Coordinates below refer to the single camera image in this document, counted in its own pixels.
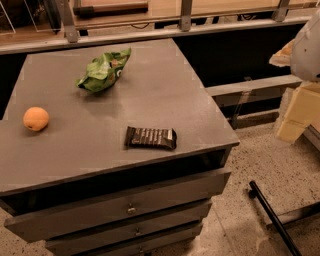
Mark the dark chocolate rxbar wrapper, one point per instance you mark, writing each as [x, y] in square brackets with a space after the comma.
[151, 138]

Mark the metal railing frame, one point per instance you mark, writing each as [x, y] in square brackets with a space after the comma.
[164, 19]

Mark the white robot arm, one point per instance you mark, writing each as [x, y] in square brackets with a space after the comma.
[305, 55]

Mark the green chip bag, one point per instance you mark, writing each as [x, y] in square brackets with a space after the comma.
[103, 72]

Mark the grey drawer cabinet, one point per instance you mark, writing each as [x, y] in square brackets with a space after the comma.
[76, 186]

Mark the black metal bar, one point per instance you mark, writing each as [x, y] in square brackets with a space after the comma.
[255, 192]

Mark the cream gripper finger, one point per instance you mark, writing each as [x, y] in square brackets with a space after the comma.
[299, 108]

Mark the low grey bench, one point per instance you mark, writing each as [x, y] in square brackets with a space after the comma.
[251, 96]

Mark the orange fruit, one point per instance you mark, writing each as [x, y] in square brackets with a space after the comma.
[36, 118]

